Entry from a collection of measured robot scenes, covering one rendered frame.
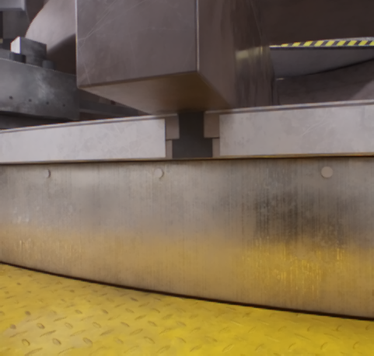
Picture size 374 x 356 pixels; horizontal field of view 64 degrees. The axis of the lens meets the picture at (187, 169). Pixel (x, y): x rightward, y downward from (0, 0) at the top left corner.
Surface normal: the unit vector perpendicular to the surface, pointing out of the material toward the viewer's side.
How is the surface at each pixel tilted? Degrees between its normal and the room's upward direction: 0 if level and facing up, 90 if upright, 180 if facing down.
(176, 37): 90
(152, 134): 90
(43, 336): 0
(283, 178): 90
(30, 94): 90
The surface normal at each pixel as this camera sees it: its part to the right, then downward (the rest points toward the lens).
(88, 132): -0.39, 0.01
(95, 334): -0.01, -1.00
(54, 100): 0.74, 0.00
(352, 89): -0.79, 0.02
